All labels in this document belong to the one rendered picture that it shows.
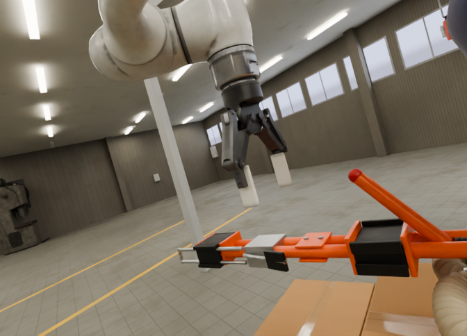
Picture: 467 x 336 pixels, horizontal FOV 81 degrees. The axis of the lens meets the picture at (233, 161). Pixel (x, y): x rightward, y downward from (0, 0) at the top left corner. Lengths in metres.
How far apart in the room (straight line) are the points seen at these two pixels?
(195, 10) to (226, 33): 0.06
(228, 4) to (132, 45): 0.18
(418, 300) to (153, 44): 0.62
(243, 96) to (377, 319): 0.44
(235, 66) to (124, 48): 0.18
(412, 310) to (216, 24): 0.58
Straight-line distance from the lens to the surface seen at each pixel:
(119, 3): 0.39
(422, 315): 0.58
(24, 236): 13.83
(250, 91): 0.49
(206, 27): 0.51
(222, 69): 0.50
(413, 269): 0.47
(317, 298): 1.44
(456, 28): 0.43
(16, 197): 13.81
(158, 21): 0.50
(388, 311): 0.59
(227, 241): 0.63
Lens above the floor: 1.27
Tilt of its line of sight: 1 degrees down
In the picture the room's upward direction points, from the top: 16 degrees counter-clockwise
